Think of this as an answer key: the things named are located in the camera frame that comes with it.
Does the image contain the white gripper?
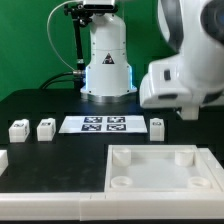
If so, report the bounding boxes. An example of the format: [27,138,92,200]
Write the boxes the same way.
[140,56,224,120]

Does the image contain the black cable bundle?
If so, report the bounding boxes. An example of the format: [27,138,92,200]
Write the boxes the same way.
[40,70,86,90]

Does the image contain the white square table top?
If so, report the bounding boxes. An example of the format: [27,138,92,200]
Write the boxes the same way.
[104,145,223,192]

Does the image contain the white left fence block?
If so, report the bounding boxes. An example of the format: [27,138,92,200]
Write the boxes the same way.
[0,150,8,176]

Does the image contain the white front fence rail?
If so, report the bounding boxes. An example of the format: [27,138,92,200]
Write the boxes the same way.
[0,192,224,221]

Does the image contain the white fence rail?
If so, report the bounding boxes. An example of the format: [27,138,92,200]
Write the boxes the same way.
[0,192,224,221]
[200,148,224,192]

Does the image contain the grey cable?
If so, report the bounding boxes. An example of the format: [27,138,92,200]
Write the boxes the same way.
[46,0,84,73]

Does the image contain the white right fence rail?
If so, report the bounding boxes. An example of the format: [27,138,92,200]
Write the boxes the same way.
[200,148,224,192]

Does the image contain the AprilTag marker sheet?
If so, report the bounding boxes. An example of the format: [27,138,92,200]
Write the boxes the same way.
[59,115,147,134]

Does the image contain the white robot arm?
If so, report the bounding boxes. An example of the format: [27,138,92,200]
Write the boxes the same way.
[81,0,224,120]

